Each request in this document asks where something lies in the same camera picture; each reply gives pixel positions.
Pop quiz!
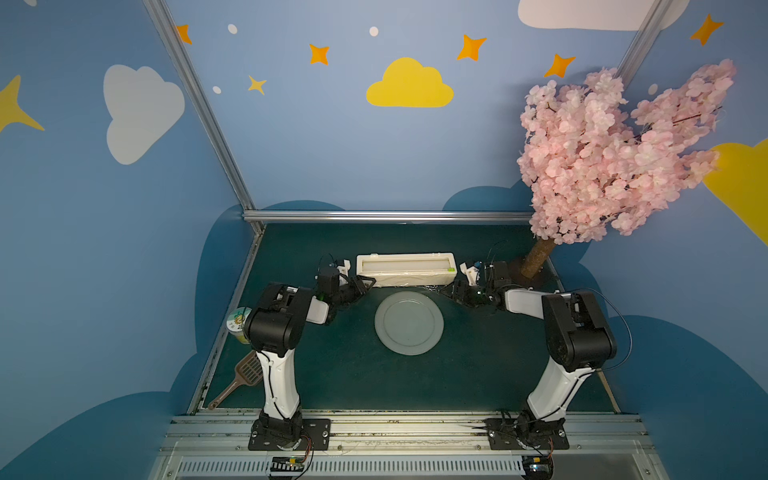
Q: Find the clear plastic wrap sheet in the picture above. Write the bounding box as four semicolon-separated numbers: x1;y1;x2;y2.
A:
387;285;451;295

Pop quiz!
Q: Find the cream plastic wrap dispenser box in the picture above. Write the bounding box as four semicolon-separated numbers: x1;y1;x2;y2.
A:
355;253;458;287

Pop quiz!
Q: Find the grey round plate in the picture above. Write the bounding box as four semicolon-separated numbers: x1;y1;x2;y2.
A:
374;291;445;356

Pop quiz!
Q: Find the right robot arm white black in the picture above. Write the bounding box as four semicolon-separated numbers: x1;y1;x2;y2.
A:
417;276;618;438

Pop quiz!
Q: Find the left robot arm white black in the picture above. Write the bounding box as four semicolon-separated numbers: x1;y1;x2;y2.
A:
243;272;376;440

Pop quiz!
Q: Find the brown slotted spatula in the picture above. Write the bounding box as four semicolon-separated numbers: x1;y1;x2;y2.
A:
208;351;263;410

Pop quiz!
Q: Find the horizontal aluminium back bar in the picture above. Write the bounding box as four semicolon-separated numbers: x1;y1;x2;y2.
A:
243;210;532;225

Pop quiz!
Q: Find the pink blossom artificial tree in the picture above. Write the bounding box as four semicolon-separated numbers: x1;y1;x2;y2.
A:
517;59;737;280

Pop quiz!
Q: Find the left small circuit board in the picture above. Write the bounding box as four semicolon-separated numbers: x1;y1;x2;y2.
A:
267;457;306;479

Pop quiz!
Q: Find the small circuit board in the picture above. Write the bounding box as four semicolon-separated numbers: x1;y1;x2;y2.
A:
522;456;554;480
267;457;306;479

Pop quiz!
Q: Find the right small circuit board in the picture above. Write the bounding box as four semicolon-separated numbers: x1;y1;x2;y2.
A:
522;456;554;480

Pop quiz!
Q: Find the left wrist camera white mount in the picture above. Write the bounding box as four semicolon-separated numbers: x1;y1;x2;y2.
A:
334;259;351;284

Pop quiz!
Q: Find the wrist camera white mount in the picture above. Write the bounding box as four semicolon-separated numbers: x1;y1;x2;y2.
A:
334;259;351;284
459;262;482;287

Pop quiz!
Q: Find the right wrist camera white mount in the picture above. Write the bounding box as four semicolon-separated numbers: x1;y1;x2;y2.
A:
459;262;482;287

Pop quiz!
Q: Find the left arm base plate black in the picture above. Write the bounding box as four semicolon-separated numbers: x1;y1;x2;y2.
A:
247;416;332;451

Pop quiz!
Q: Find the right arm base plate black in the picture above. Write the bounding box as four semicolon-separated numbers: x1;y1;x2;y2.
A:
484;417;570;451

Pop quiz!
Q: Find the aluminium rail frame front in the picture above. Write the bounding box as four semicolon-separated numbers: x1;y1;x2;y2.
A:
149;409;668;479

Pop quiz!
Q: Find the left aluminium corner post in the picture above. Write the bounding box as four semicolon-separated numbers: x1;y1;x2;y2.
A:
143;0;255;216

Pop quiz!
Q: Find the aluminium corner post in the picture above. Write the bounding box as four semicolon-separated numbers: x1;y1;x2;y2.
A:
143;0;255;216
617;0;673;87

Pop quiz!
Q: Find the right aluminium corner post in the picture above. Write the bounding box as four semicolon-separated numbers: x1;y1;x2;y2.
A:
617;0;673;87

